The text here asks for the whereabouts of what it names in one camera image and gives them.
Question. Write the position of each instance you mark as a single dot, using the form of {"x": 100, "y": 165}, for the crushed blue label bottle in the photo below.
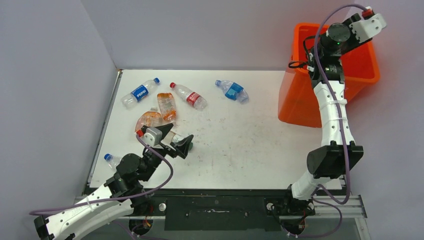
{"x": 233, "y": 91}

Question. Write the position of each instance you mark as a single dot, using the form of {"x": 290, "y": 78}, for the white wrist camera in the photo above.
{"x": 369, "y": 27}
{"x": 151, "y": 136}

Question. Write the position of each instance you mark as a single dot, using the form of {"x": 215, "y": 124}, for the crushed orange label bottle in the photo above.
{"x": 167, "y": 106}

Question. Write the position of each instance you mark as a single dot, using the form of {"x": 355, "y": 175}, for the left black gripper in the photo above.
{"x": 181, "y": 147}

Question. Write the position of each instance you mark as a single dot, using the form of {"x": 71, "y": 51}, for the clear Pepsi bottle top left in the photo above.
{"x": 131, "y": 99}

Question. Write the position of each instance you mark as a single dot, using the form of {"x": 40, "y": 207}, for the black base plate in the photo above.
{"x": 221, "y": 210}

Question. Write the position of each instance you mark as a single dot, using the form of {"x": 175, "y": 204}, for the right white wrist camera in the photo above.
{"x": 369, "y": 27}

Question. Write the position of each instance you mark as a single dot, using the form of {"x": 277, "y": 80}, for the blue cap bottle left edge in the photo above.
{"x": 112, "y": 160}

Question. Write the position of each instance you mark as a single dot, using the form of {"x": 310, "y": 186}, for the red cap water bottle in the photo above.
{"x": 191, "y": 97}

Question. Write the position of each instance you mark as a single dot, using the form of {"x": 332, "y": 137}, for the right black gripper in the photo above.
{"x": 355, "y": 41}

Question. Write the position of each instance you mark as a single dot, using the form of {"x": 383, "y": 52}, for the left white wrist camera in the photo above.
{"x": 151, "y": 136}

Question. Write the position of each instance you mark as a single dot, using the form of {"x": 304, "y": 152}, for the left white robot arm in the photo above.
{"x": 120, "y": 195}

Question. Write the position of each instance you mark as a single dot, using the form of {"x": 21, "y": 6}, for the flat orange crushed bottle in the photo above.
{"x": 151, "y": 118}

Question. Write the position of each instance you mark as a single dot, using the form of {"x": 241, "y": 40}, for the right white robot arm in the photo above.
{"x": 338, "y": 152}

